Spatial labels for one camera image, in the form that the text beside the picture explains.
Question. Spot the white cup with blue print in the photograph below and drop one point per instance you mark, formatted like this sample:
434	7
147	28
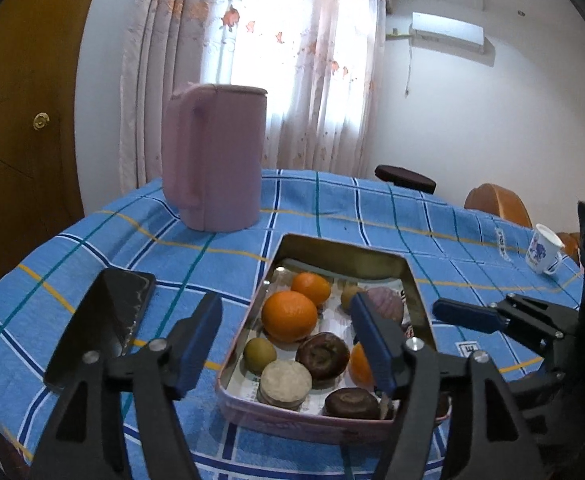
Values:
542	250

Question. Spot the rectangular metal tin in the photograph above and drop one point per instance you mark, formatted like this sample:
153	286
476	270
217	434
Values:
332	255

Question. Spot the brass door lock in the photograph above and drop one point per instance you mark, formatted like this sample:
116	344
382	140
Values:
40	121

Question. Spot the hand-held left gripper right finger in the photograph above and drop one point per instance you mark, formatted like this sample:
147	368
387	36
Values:
372	345

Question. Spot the large orange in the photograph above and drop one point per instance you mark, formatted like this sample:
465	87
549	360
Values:
290	316

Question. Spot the beige round biscuit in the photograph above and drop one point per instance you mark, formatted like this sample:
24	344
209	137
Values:
286	380

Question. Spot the black smartphone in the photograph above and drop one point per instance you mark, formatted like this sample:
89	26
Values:
117	305

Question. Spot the chocolate donut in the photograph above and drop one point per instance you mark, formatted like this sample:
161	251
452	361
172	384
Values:
322	355

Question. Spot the sheer floral curtain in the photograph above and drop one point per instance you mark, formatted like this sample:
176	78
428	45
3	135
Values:
322	85

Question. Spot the blue plaid tablecloth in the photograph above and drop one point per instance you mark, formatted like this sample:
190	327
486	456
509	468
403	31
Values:
322	210

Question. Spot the white wall air conditioner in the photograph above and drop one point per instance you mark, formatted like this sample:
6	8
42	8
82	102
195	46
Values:
447	30

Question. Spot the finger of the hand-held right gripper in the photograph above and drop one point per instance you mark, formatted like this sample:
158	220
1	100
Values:
465	312
542	387

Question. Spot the pink plastic pitcher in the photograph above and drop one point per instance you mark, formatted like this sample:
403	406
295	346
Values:
222	160

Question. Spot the purple passion fruit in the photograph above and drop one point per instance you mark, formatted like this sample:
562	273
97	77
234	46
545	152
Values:
387	305

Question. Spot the dark round stool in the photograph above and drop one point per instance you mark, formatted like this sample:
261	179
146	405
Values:
405	175

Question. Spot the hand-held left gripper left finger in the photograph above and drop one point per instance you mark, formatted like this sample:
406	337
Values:
200	345

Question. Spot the small orange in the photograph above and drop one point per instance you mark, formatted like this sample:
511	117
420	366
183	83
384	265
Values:
311	287
360	365

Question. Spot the brown leather armchair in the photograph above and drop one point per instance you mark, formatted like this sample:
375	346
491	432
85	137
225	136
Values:
497	202

